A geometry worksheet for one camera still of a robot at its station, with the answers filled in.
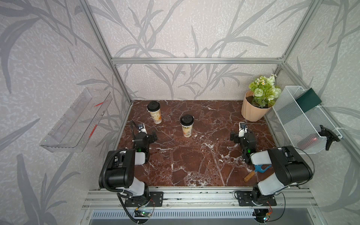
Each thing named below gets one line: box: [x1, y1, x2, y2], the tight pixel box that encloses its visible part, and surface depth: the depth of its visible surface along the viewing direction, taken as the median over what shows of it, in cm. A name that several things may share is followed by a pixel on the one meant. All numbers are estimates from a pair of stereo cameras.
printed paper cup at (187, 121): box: [180, 113, 195, 138], surface depth 88 cm
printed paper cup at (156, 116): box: [146, 108, 162, 125], surface depth 100 cm
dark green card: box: [295, 87, 323, 113], surface depth 72 cm
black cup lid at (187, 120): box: [180, 114, 195, 127], surface depth 88 cm
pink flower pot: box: [240, 90, 272, 122], surface depth 99 cm
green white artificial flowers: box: [248, 73, 282, 109], surface depth 90 cm
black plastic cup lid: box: [147, 101, 161, 112], surface depth 96 cm
